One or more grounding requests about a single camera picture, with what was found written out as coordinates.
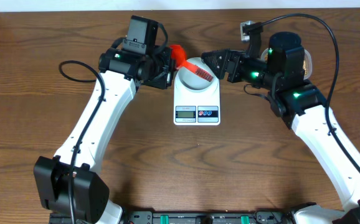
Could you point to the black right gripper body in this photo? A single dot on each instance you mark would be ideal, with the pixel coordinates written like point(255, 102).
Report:
point(252, 70)

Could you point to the red plastic scoop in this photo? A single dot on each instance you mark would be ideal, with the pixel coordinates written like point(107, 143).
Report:
point(179, 55)

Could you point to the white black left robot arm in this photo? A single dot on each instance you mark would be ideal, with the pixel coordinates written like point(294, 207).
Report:
point(69, 183)

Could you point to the white digital kitchen scale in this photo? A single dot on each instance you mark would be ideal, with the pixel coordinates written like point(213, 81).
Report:
point(196, 108)

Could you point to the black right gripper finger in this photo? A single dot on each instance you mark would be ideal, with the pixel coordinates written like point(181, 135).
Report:
point(218, 67)
point(215, 55)

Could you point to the clear plastic bean container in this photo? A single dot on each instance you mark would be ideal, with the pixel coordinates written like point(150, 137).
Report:
point(307, 62)

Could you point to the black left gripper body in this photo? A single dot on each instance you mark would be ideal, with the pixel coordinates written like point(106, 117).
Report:
point(159, 67)

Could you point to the grey round bowl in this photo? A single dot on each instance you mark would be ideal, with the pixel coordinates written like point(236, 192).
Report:
point(191, 80)

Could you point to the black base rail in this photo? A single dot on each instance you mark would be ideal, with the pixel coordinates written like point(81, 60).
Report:
point(144, 217)

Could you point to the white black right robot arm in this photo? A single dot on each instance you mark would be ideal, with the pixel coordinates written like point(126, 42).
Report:
point(304, 110)

